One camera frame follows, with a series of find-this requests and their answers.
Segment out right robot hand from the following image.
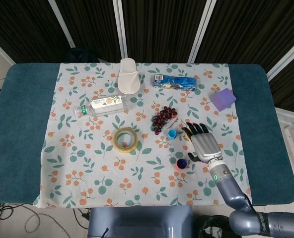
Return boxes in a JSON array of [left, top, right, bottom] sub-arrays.
[[181, 121, 223, 164]]

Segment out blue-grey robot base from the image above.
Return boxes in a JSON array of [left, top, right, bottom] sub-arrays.
[[87, 206, 194, 238]]

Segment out orange cup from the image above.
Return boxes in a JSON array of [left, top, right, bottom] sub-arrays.
[[175, 158, 188, 171]]

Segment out purple foam block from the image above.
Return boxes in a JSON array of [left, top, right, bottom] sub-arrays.
[[211, 88, 237, 112]]

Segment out dark red grape bunch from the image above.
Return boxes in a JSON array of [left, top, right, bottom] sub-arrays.
[[151, 106, 179, 136]]

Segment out blue snack packet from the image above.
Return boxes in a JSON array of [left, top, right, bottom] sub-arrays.
[[150, 73, 200, 92]]

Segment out clear tape roll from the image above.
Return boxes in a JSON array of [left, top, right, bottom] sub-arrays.
[[112, 127, 140, 154]]

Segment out black trash bin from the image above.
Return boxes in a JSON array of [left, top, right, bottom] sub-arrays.
[[198, 215, 234, 238]]

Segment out white metal rack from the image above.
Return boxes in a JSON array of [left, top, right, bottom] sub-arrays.
[[276, 107, 294, 139]]

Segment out white slipper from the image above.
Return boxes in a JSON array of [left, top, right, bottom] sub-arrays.
[[117, 58, 141, 95]]

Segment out clear plastic bottle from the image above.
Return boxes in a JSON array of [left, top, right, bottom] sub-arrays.
[[73, 94, 129, 117]]

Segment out floral tablecloth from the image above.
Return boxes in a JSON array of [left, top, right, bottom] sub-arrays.
[[33, 62, 252, 209]]

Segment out dark chair backrest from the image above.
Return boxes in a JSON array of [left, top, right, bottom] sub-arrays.
[[64, 48, 100, 63]]

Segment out teal table cover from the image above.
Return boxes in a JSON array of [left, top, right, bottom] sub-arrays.
[[0, 63, 294, 206]]

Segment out white partition frame post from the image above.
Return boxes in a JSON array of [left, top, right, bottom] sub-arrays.
[[113, 0, 128, 60], [47, 0, 75, 48], [0, 34, 15, 65], [266, 37, 294, 82], [188, 0, 217, 64]]

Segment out black cables under table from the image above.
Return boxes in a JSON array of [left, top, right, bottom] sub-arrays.
[[73, 208, 91, 222]]

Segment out white floor cable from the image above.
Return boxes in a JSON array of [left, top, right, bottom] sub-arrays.
[[12, 204, 71, 234]]

